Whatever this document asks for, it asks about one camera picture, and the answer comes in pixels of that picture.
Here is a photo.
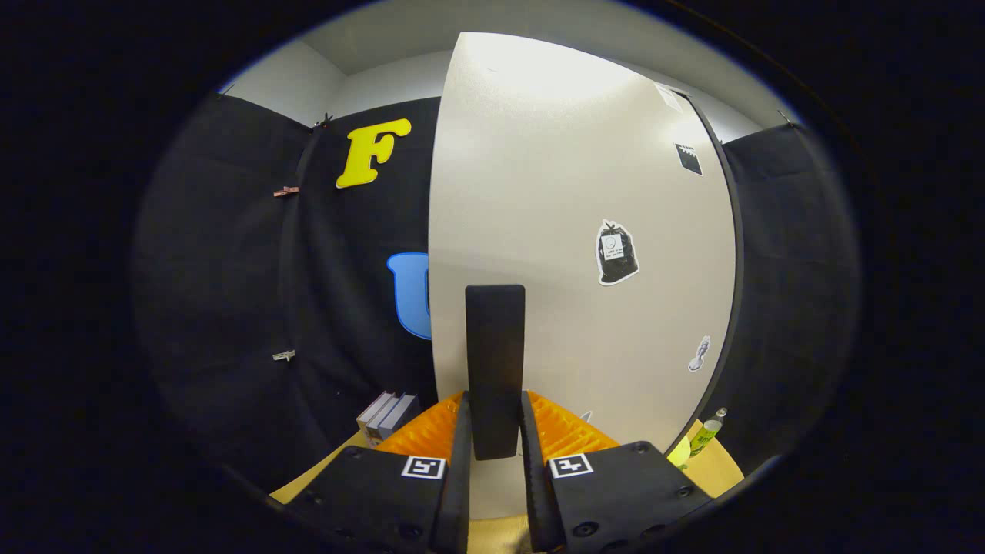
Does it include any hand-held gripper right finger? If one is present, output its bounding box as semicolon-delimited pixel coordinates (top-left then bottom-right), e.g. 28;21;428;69
520;390;713;554

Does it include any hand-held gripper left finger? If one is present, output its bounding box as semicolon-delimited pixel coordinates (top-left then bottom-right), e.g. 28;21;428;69
285;391;472;554

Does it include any black door handle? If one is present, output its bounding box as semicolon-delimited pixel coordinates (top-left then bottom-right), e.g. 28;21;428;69
465;284;527;461

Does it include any lavender paperback book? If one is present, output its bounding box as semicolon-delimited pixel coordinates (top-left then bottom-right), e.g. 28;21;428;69
377;394;420;443

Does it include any pale paperback book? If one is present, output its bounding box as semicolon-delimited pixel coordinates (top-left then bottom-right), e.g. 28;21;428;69
356;391;393;436
368;394;405;441

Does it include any green label bottle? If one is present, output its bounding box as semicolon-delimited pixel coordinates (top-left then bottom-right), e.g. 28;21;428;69
687;408;728;459

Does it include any black backdrop cloth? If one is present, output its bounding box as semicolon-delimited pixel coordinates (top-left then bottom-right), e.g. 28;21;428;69
131;92;861;493

